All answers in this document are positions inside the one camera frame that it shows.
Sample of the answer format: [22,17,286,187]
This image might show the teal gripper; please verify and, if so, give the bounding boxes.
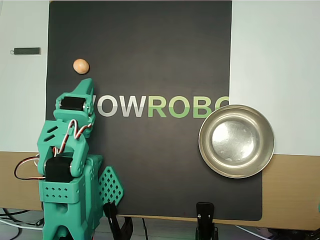
[52,78,96,126]

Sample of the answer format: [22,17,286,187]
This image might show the tan ball with black base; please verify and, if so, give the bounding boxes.
[72,58,90,75]

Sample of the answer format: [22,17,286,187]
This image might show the teal robot base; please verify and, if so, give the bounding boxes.
[83,154,125,226]

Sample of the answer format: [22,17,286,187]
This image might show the metal bowl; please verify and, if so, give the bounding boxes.
[198,104,276,180]

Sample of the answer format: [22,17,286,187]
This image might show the black USB stick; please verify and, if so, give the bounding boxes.
[9,46,43,56]

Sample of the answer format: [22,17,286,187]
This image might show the black WOWROBO mat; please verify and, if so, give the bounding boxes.
[41,0,263,222]

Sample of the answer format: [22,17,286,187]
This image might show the white paper sheet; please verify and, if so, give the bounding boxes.
[0,0,320,157]

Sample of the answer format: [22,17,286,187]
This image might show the black C clamp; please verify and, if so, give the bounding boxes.
[306,228,320,240]

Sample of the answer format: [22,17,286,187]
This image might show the red white black servo cable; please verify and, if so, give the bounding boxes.
[51,119,93,155]
[13,154,47,181]

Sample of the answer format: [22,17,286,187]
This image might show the thin black hanging cable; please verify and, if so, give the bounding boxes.
[141,217,148,240]

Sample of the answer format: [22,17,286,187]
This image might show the white cable with plug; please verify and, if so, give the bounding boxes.
[234,224,276,237]

